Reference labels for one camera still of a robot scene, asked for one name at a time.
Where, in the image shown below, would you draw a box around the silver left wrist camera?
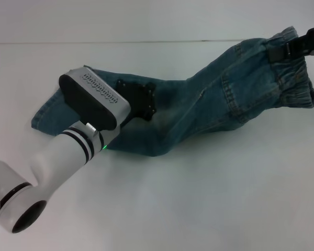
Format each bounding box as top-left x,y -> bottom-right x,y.
58,66 -> 132,132

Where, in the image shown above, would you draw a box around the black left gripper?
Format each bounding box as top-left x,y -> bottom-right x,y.
114,78 -> 158,122

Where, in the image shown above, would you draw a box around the blue denim shorts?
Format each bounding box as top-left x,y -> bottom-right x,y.
31,25 -> 314,158

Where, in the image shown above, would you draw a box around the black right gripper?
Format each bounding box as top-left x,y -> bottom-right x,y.
267,25 -> 314,64

